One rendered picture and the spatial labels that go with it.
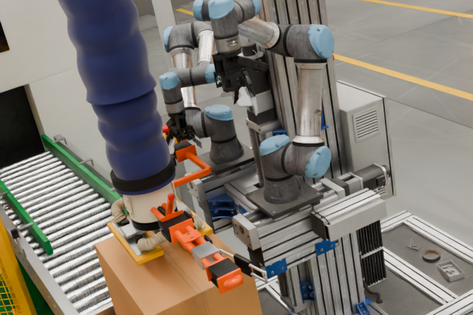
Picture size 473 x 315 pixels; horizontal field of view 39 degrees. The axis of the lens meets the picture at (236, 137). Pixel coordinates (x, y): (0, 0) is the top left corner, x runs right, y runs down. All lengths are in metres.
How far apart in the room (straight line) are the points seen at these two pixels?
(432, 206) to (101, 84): 2.75
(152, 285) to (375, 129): 1.12
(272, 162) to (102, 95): 0.67
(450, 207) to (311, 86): 2.23
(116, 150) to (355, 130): 1.02
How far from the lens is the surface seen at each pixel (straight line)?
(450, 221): 4.22
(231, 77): 1.96
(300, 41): 2.29
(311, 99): 2.31
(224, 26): 1.93
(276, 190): 2.46
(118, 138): 2.19
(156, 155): 2.23
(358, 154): 2.78
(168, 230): 2.13
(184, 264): 2.42
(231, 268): 1.87
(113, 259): 2.58
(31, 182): 4.53
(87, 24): 2.08
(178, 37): 2.98
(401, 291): 3.33
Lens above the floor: 2.24
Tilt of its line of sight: 23 degrees down
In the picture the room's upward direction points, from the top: 11 degrees counter-clockwise
